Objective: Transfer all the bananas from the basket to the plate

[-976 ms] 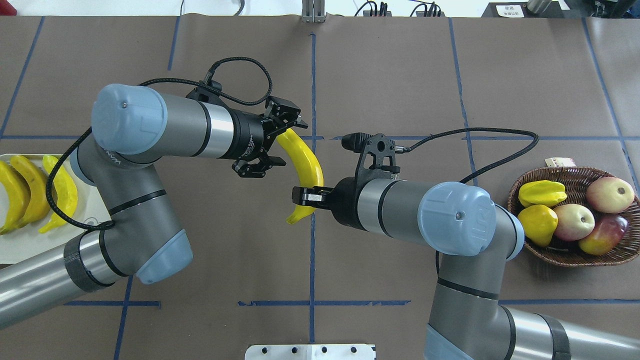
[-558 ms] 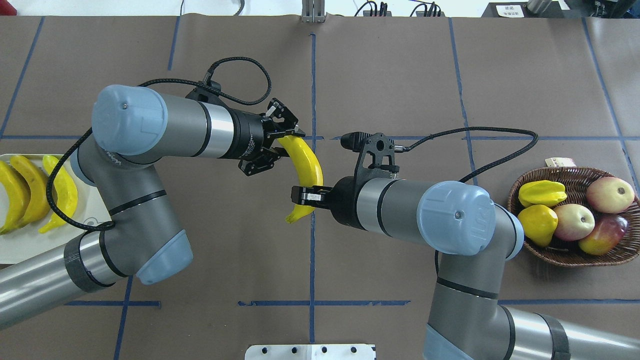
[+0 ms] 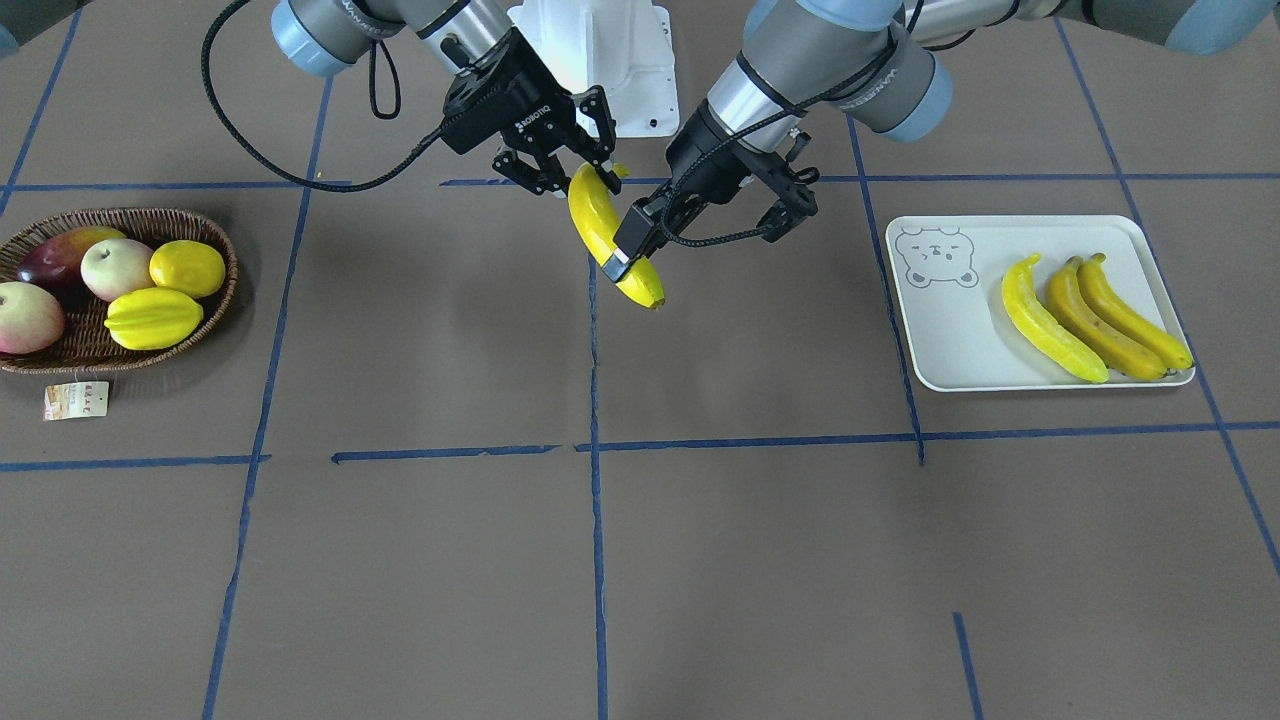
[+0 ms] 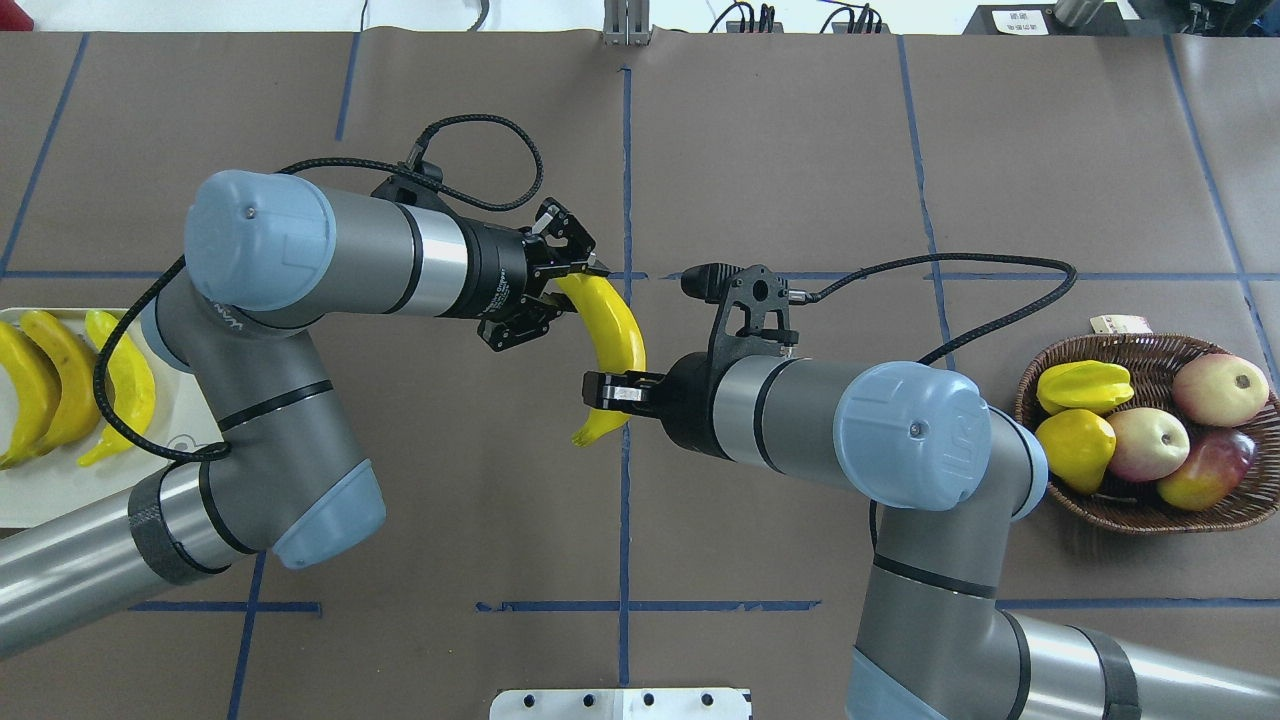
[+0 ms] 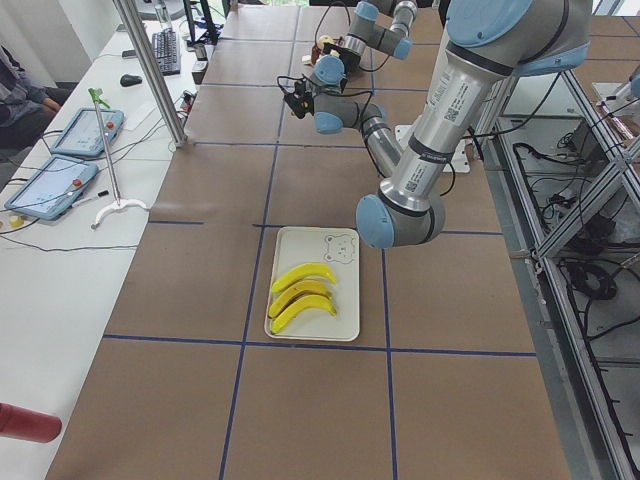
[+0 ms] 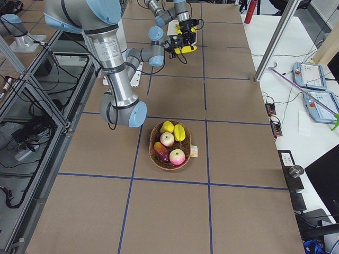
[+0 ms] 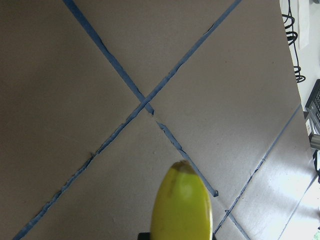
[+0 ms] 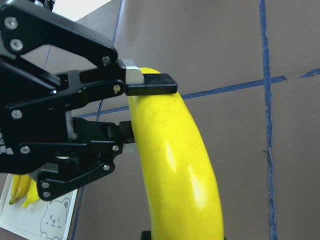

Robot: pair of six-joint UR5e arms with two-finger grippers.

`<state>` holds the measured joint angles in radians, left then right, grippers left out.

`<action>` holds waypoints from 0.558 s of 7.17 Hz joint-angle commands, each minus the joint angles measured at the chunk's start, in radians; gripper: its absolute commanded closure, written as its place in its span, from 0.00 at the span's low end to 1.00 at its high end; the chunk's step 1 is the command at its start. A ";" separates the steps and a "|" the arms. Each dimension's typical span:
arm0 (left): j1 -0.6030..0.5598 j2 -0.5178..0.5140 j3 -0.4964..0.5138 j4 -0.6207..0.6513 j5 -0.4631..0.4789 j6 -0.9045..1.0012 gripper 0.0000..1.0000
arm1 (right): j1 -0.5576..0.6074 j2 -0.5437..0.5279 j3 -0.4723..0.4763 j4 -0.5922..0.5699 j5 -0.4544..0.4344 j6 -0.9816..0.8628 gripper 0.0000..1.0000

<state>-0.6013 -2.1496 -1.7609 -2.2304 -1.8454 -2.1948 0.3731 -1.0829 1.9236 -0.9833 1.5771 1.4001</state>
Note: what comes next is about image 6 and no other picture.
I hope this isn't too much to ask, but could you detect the yellow lemon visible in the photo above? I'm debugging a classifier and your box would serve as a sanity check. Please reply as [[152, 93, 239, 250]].
[[159, 121, 174, 134]]

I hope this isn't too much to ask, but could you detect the paper basket tag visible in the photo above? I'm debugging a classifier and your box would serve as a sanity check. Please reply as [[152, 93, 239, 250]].
[[190, 145, 198, 158]]

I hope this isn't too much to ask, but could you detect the dark red fruit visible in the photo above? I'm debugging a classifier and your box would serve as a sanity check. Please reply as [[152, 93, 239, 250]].
[[153, 141, 169, 162]]

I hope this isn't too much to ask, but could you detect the aluminium frame post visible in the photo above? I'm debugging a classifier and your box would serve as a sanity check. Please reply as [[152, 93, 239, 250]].
[[244, 1, 313, 81]]

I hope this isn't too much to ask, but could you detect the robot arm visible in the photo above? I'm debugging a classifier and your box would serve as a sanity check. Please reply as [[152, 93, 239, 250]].
[[44, 1, 190, 128], [144, 0, 200, 50]]

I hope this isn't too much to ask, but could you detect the metal cup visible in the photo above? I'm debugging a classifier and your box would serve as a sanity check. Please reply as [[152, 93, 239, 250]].
[[288, 165, 305, 178]]

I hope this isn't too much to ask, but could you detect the near teach pendant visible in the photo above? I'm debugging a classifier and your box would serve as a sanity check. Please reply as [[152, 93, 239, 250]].
[[302, 89, 339, 123]]

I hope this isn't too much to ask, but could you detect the red bottle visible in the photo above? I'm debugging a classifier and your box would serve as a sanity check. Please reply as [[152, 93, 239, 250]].
[[244, 0, 258, 24]]

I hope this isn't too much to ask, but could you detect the teach pendant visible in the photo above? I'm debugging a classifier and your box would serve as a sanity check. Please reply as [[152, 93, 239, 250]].
[[302, 89, 339, 123], [293, 62, 327, 90]]

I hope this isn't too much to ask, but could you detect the far teach pendant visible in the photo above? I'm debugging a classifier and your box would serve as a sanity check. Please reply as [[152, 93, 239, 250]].
[[293, 62, 327, 90]]

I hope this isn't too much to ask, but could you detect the yellow starfruit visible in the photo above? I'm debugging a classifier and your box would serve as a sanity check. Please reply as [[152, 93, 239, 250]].
[[173, 124, 186, 142]]

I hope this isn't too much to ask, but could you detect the reacher grabber stick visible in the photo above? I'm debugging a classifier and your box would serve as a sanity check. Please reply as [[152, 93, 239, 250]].
[[268, 62, 338, 131]]

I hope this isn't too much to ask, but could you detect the white bear tray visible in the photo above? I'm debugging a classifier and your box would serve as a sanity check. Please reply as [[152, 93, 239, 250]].
[[167, 20, 197, 45]]

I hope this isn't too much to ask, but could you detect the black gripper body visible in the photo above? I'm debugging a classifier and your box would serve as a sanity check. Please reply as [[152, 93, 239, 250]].
[[179, 20, 196, 40], [165, 34, 183, 52]]

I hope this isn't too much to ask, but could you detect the brown wicker basket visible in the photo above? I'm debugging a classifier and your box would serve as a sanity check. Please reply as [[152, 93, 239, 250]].
[[149, 121, 191, 170]]

